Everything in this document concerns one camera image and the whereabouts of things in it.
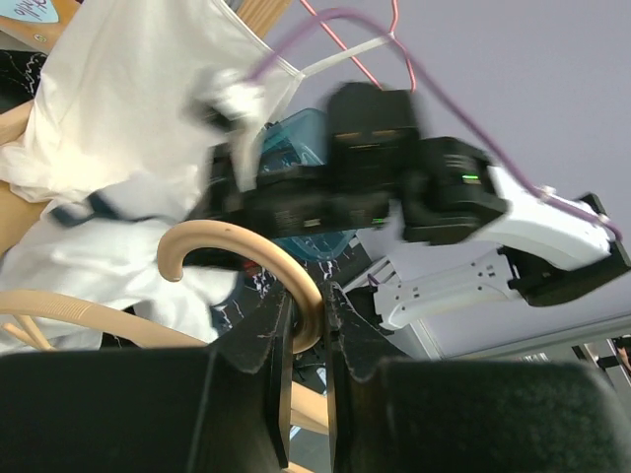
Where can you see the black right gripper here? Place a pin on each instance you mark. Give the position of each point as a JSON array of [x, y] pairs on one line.
[[375, 153]]

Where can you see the beige wooden hanger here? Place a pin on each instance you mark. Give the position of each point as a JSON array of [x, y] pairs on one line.
[[246, 246]]

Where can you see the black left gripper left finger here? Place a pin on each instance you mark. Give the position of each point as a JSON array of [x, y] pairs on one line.
[[170, 404]]

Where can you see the white camisole top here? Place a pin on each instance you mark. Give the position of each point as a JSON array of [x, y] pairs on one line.
[[114, 89]]

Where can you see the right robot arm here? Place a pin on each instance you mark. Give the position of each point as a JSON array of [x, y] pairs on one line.
[[543, 255]]

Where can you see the white navy-trimmed tank top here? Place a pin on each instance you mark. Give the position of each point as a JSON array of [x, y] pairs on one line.
[[103, 250]]

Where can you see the wooden clothes rack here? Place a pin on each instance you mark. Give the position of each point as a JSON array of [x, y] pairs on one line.
[[18, 215]]

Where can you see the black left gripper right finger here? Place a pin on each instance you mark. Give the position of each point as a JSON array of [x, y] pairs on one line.
[[390, 413]]

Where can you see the stack of books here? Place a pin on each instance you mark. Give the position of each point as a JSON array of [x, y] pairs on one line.
[[34, 20]]

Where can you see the teal plastic bin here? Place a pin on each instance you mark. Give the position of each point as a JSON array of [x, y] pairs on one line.
[[297, 141]]

